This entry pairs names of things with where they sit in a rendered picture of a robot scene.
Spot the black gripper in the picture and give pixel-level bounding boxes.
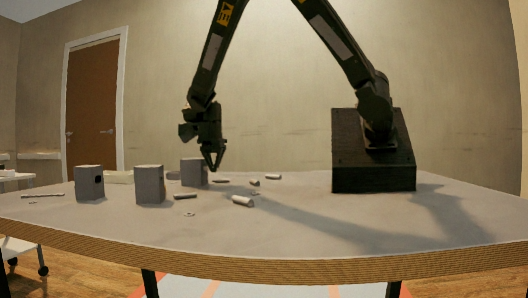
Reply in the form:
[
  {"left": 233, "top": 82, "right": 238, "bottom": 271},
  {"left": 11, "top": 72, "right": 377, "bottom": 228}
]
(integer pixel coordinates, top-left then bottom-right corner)
[{"left": 197, "top": 120, "right": 227, "bottom": 173}]

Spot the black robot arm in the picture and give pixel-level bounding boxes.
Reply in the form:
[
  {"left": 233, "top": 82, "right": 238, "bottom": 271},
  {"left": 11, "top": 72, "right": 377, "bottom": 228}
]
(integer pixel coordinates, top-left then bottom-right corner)
[{"left": 178, "top": 0, "right": 398, "bottom": 153}]

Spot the white shallow square tray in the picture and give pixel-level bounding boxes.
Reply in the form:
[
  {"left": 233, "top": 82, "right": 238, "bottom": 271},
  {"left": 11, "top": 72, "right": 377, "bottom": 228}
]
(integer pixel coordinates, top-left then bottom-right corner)
[{"left": 103, "top": 171, "right": 134, "bottom": 184}]

